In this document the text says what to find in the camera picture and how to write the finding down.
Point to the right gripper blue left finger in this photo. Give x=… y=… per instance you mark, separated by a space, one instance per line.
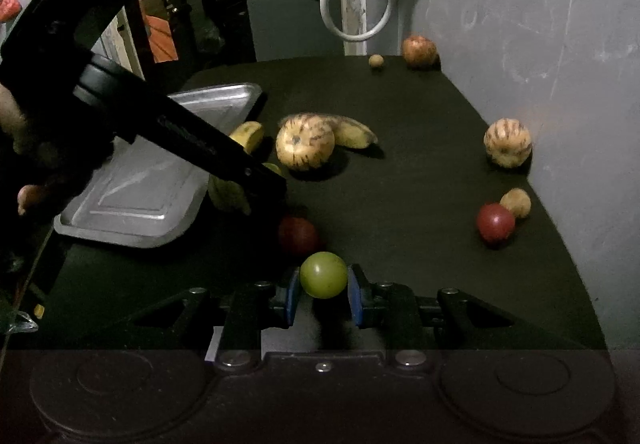
x=292 y=297

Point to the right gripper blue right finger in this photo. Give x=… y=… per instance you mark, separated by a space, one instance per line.
x=357 y=287

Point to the green tomato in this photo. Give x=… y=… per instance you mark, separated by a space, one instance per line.
x=324 y=275

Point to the red tomato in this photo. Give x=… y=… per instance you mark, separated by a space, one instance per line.
x=298 y=234
x=495 y=223

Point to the large striped melon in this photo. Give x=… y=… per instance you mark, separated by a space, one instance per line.
x=305 y=141

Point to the spotted banana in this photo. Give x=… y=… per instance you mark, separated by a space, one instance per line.
x=348 y=132

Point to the yellow banana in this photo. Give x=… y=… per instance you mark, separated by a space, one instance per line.
x=249 y=135

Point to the brown round fruit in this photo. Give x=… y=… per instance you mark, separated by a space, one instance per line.
x=518 y=202

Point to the small striped melon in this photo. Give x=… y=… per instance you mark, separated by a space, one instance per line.
x=508 y=142

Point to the small brown nut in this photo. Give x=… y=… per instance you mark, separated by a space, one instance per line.
x=376 y=61

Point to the metal tray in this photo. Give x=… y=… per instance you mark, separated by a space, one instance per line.
x=143 y=197

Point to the reddish apple at corner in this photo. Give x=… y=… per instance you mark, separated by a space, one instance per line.
x=418 y=51

